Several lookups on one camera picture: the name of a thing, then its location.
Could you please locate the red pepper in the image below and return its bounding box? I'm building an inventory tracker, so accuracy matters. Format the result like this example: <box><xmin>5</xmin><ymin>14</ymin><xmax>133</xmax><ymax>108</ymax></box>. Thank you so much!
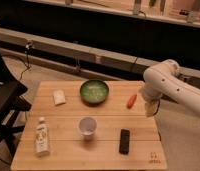
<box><xmin>126</xmin><ymin>94</ymin><xmax>137</xmax><ymax>109</ymax></box>

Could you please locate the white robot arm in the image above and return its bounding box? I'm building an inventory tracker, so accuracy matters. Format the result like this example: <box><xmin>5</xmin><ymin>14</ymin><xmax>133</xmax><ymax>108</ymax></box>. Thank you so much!
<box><xmin>141</xmin><ymin>59</ymin><xmax>200</xmax><ymax>118</ymax></box>

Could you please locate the white sponge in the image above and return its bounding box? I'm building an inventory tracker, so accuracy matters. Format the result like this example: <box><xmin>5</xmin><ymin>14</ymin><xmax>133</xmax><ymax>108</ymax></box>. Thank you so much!
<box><xmin>53</xmin><ymin>90</ymin><xmax>66</xmax><ymax>105</ymax></box>

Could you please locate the black remote control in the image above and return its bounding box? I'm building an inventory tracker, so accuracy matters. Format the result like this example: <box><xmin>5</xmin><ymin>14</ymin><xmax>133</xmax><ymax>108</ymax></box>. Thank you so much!
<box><xmin>119</xmin><ymin>129</ymin><xmax>130</xmax><ymax>154</ymax></box>

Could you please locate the green bowl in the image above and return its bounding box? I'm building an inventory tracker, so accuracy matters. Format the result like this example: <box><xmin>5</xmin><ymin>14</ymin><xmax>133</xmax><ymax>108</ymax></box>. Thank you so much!
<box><xmin>80</xmin><ymin>79</ymin><xmax>109</xmax><ymax>104</ymax></box>

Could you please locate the clear plastic cup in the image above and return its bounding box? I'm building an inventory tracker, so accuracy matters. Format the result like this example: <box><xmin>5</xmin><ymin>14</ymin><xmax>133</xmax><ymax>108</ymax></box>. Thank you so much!
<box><xmin>79</xmin><ymin>117</ymin><xmax>97</xmax><ymax>136</ymax></box>

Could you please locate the wooden folding table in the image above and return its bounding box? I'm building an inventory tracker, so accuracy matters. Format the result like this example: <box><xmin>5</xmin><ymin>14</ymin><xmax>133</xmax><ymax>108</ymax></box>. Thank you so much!
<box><xmin>11</xmin><ymin>81</ymin><xmax>167</xmax><ymax>171</ymax></box>

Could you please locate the white plastic bottle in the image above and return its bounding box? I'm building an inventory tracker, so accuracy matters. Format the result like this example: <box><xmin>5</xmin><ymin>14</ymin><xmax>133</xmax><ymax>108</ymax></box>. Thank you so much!
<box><xmin>35</xmin><ymin>117</ymin><xmax>49</xmax><ymax>156</ymax></box>

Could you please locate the black chair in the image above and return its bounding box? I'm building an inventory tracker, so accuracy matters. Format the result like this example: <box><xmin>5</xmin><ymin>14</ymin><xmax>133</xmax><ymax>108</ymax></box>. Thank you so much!
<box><xmin>0</xmin><ymin>54</ymin><xmax>31</xmax><ymax>156</ymax></box>

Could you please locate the black cable on floor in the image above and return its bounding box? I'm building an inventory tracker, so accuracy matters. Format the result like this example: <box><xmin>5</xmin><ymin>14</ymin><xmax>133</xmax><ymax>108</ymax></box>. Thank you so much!
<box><xmin>18</xmin><ymin>40</ymin><xmax>34</xmax><ymax>82</ymax></box>

